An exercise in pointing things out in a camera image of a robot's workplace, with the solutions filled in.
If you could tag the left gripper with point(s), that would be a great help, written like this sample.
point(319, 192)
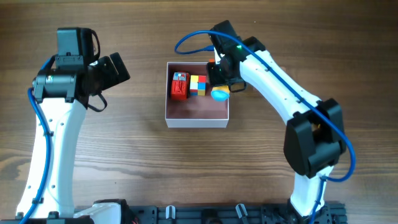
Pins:
point(114, 77)

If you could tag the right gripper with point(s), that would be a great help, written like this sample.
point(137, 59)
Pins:
point(214, 73)

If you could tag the blue orange toy figure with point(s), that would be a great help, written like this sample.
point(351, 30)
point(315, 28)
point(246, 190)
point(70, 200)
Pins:
point(220, 93)

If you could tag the colourful two-by-two puzzle cube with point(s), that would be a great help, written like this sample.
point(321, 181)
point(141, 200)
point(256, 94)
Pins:
point(197, 85)

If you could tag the red toy fire truck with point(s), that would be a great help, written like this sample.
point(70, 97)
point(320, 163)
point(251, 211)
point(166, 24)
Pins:
point(179, 87)

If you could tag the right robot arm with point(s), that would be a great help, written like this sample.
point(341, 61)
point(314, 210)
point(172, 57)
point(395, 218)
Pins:
point(315, 144)

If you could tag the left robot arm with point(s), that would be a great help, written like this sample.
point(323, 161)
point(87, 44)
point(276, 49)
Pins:
point(60, 96)

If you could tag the pink white open box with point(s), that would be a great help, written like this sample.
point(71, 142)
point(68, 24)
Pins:
point(195, 111)

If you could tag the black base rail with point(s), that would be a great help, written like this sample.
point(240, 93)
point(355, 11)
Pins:
point(278, 213)

